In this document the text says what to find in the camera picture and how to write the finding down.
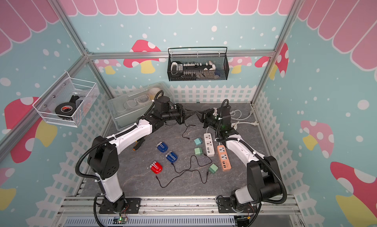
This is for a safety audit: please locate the white power strip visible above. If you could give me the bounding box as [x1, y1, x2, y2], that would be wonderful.
[204, 133, 215, 157]

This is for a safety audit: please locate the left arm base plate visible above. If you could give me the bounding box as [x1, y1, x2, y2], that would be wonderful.
[99, 198, 141, 214]

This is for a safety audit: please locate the black wire mesh basket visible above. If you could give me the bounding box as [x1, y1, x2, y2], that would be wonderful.
[167, 47, 229, 82]

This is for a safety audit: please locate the white power strip cord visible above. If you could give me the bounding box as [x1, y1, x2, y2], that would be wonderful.
[229, 108, 260, 130]

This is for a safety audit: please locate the black tape roll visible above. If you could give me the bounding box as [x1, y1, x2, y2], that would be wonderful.
[55, 102, 77, 120]

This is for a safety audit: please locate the green charger adapter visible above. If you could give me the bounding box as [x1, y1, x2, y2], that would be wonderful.
[194, 147, 203, 156]
[208, 164, 219, 174]
[194, 138, 203, 146]

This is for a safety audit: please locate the black socket bit holder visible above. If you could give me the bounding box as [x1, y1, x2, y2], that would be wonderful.
[168, 62, 216, 78]

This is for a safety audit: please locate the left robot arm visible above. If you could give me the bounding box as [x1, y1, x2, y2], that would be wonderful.
[75, 96, 187, 213]

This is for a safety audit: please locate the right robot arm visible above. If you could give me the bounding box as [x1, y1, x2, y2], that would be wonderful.
[196, 105, 288, 211]

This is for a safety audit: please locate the orange power strip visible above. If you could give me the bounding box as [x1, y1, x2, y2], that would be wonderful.
[217, 145, 231, 172]

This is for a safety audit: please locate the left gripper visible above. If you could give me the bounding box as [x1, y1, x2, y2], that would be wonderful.
[162, 103, 195, 125]

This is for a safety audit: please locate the orange black screwdriver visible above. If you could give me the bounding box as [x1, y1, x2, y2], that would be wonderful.
[133, 138, 145, 151]

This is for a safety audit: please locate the long black charging cable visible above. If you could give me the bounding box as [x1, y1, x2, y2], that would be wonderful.
[155, 154, 213, 189]

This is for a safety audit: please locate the clear plastic storage box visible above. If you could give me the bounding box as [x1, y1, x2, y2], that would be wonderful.
[108, 82, 175, 131]

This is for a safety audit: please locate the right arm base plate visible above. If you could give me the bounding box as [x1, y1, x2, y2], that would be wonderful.
[216, 196, 257, 214]

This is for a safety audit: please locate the white wire wall basket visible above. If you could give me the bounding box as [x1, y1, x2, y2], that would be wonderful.
[32, 72, 100, 128]

